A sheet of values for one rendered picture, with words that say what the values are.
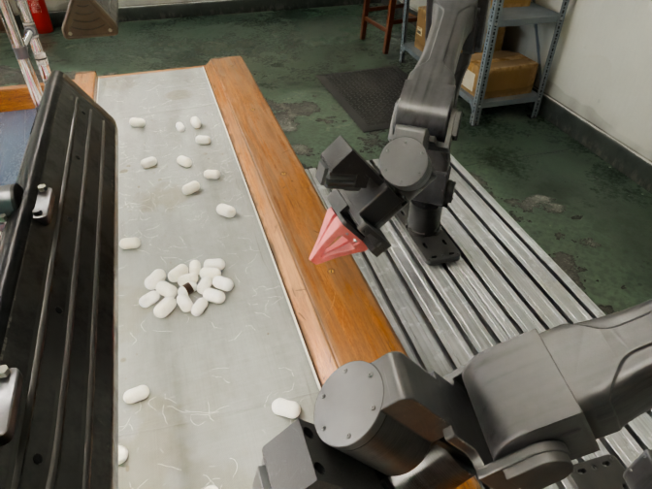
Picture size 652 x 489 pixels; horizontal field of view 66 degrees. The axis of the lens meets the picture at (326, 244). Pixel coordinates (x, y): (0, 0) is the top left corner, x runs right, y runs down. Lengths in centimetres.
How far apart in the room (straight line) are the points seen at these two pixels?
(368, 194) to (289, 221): 26
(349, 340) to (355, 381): 35
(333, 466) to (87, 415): 16
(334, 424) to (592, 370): 16
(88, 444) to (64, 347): 5
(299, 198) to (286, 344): 32
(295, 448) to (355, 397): 5
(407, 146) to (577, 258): 166
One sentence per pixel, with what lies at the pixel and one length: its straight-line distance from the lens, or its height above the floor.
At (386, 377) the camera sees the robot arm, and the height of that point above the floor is 103.
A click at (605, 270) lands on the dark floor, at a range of 220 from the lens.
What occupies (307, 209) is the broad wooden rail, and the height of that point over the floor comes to 76.
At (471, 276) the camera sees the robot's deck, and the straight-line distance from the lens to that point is 95.
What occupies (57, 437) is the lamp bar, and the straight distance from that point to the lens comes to 26.
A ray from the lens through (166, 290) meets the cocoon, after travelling 79.
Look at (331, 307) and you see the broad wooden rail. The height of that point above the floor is 76.
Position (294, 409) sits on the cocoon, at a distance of 63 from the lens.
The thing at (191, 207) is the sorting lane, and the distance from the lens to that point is 99.
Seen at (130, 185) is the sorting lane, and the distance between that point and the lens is 109.
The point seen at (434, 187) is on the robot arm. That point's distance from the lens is 91.
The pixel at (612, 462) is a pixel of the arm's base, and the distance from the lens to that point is 77.
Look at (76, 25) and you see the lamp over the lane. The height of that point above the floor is 106.
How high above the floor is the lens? 129
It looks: 39 degrees down
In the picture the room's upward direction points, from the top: straight up
